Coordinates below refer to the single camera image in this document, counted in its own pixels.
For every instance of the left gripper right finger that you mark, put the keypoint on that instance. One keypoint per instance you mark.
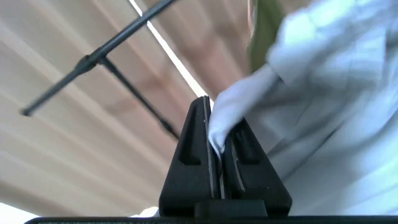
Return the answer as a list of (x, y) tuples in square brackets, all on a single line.
[(258, 186)]

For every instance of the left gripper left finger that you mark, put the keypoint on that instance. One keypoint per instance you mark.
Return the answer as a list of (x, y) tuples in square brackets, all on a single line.
[(189, 186)]

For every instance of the pale grey shorts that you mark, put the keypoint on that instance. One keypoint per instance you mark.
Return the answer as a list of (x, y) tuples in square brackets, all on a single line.
[(326, 109)]

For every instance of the green long-sleeved shirt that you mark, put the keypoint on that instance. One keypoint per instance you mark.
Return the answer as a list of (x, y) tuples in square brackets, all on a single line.
[(264, 31)]

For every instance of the black clothes rack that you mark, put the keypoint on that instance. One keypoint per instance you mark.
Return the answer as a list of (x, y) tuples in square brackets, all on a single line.
[(102, 51)]

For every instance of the beige curtain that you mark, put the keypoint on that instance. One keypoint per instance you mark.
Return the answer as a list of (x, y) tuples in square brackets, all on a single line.
[(62, 140)]

